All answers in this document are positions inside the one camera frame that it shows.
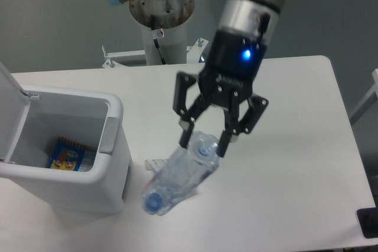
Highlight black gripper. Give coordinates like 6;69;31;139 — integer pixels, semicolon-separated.
172;29;270;158

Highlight clear plastic water bottle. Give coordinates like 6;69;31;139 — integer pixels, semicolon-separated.
142;131;220;216

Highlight white paper carton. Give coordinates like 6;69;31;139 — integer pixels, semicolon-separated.
144;159;168;189

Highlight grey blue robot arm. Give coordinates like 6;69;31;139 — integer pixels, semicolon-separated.
107;0;285;156

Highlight white plastic trash can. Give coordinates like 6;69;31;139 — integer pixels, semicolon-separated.
1;86;131;214

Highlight white trash can lid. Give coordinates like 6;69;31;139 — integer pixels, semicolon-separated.
1;64;39;162

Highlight blue yellow snack wrapper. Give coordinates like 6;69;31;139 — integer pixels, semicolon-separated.
47;136;97;172

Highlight black device at table edge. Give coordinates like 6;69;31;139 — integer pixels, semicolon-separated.
357;207;377;238

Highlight white metal base frame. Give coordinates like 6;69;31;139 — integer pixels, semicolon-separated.
102;38;209;68

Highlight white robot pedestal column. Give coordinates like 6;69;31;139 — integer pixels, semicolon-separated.
129;0;195;66

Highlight black cable on pedestal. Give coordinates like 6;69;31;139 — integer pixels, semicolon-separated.
150;14;167;66

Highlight white frame at right edge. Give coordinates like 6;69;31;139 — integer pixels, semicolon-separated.
349;69;377;126

